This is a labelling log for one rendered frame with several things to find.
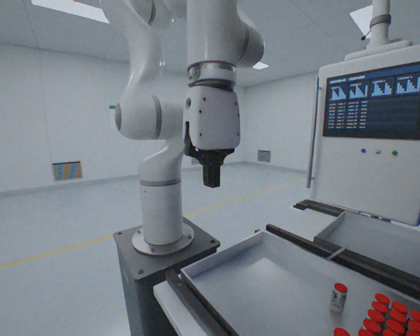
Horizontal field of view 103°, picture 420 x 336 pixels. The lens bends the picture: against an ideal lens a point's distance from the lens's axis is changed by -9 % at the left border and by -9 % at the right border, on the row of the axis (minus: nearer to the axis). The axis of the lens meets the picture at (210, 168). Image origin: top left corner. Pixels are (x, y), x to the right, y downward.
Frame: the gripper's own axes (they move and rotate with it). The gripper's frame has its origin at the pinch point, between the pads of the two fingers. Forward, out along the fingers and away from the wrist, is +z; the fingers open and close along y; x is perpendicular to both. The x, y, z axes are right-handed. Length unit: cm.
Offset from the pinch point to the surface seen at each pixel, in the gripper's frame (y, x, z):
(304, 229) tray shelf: 36.4, -2.2, 22.4
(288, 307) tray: 6.1, -14.4, 22.1
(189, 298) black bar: -7.4, -3.3, 20.3
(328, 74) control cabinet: 90, 15, -39
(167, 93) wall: 220, 485, -124
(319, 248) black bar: 25.9, -11.1, 20.5
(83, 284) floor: -28, 132, 110
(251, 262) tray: 10.5, -2.1, 22.1
